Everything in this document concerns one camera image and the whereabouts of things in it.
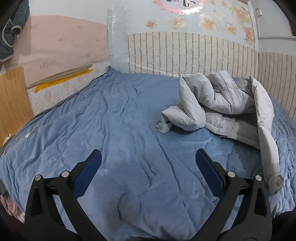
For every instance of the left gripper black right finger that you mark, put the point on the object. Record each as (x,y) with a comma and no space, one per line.
(243,211)

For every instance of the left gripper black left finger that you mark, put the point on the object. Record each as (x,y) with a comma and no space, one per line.
(53,211)

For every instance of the light grey puffer jacket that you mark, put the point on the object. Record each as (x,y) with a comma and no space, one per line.
(241,110)

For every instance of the blue quilted bed cover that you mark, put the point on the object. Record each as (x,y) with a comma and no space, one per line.
(148,185)

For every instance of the orange wooden board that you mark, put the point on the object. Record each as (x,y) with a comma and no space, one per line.
(16,110)

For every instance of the yellow tape strip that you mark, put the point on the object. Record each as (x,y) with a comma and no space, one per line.
(61,80)

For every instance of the dark green hanging garment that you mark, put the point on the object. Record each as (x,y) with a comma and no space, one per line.
(14,26)

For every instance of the clear plastic sheet on wall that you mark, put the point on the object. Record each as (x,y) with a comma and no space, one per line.
(117,38)

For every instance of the white wall socket box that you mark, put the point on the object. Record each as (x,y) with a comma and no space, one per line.
(258,12)

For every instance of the pink heart wall sticker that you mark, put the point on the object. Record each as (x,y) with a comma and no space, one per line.
(181,7)

